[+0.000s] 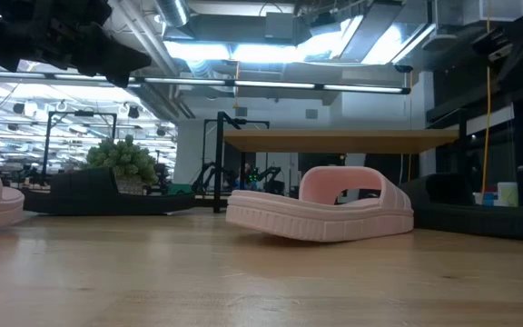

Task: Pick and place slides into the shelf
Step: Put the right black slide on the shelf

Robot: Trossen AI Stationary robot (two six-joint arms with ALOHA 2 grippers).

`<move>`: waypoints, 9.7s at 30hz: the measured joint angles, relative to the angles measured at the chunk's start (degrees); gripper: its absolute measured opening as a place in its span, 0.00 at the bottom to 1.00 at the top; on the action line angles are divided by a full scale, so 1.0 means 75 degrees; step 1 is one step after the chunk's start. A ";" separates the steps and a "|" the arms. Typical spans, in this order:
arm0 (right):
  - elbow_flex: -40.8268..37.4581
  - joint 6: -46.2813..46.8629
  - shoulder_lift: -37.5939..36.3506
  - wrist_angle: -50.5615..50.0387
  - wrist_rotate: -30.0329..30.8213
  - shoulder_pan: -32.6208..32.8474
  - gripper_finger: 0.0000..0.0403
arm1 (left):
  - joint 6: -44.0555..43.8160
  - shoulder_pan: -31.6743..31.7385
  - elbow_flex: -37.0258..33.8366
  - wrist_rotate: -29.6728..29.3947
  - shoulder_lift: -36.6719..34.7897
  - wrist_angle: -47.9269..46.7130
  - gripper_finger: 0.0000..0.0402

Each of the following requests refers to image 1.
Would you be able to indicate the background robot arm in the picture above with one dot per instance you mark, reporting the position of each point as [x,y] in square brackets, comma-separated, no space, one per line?
[204,177]
[273,179]

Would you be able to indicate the long ceiling light bar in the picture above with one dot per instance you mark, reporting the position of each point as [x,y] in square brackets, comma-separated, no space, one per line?
[189,81]

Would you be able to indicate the pale green spiky potted plant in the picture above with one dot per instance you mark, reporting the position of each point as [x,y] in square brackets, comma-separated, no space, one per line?
[123,159]

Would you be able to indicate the green background box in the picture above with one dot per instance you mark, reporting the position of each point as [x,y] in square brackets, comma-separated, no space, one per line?
[180,189]

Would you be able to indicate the white and green box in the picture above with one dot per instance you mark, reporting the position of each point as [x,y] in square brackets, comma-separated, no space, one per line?
[508,194]

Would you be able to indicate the blue block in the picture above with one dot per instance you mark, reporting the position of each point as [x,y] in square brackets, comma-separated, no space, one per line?
[489,200]

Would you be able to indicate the silver ventilation duct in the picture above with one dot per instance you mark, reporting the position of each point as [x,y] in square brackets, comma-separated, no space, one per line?
[173,11]

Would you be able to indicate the black background rig frame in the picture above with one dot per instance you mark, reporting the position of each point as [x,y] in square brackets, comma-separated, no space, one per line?
[49,145]

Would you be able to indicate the wooden shelf with black frame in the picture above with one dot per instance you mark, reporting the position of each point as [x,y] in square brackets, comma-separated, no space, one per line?
[334,141]

